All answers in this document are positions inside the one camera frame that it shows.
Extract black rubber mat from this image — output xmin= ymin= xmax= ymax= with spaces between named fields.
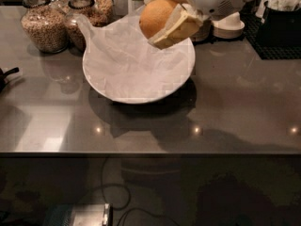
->
xmin=241 ymin=14 xmax=301 ymax=60

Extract white bowl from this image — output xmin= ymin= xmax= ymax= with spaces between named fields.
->
xmin=82 ymin=14 xmax=197 ymax=105

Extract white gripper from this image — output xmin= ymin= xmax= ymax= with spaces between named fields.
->
xmin=144 ymin=0 xmax=245 ymax=49

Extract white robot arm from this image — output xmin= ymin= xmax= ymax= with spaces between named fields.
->
xmin=139 ymin=0 xmax=252 ymax=49

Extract metal box on floor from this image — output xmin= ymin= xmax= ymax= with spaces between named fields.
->
xmin=42 ymin=203 xmax=113 ymax=226

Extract large stack paper bowls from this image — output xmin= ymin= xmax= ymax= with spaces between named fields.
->
xmin=191 ymin=20 xmax=212 ymax=42

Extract orange fruit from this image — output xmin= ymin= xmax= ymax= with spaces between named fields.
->
xmin=139 ymin=0 xmax=177 ymax=39

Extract black cable on floor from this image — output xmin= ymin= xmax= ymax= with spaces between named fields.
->
xmin=99 ymin=156 xmax=180 ymax=226

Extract small stack paper bowls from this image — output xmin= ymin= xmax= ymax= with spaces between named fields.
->
xmin=213 ymin=12 xmax=245 ymax=39

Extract white tissue paper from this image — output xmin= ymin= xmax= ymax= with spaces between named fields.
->
xmin=74 ymin=4 xmax=189 ymax=100

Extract large glass cereal jar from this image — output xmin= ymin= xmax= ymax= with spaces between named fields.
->
xmin=21 ymin=0 xmax=69 ymax=54

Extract black handle object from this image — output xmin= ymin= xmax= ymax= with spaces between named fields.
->
xmin=0 ymin=67 xmax=20 ymax=92

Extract black container with napkins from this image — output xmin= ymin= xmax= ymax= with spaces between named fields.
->
xmin=256 ymin=0 xmax=301 ymax=47

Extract rear glass cereal jar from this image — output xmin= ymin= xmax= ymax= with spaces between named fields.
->
xmin=94 ymin=0 xmax=113 ymax=23

